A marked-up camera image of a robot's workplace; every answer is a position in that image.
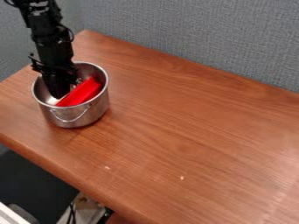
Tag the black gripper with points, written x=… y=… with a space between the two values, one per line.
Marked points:
x=54 y=63

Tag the metal table leg frame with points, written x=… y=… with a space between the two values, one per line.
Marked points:
x=85 y=211

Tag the red rectangular block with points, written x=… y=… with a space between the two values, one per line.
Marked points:
x=82 y=93

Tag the metal pot with handles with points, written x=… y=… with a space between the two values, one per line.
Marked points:
x=81 y=115

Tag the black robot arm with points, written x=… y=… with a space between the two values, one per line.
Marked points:
x=42 y=16

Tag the white object bottom left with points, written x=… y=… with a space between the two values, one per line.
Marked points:
x=10 y=217

